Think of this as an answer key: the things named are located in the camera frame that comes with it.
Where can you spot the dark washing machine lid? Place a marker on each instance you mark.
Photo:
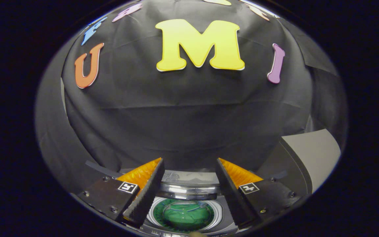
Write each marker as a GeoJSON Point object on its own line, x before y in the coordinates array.
{"type": "Point", "coordinates": [189, 189]}

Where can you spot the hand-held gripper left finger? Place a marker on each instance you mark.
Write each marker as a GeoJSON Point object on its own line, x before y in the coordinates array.
{"type": "Point", "coordinates": [146, 194]}

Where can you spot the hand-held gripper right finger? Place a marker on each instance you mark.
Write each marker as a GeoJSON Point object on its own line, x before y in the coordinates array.
{"type": "Point", "coordinates": [232, 194]}

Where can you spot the grey washing machine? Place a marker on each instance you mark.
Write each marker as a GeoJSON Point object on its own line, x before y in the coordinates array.
{"type": "Point", "coordinates": [229, 226]}

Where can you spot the black backdrop cloth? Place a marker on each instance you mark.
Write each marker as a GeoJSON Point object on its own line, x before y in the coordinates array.
{"type": "Point", "coordinates": [189, 115]}

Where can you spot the green polo shirt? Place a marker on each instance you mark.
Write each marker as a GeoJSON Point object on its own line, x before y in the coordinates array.
{"type": "Point", "coordinates": [186, 215]}

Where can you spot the beige cabinet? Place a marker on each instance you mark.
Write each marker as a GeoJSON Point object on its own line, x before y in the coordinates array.
{"type": "Point", "coordinates": [317, 154]}

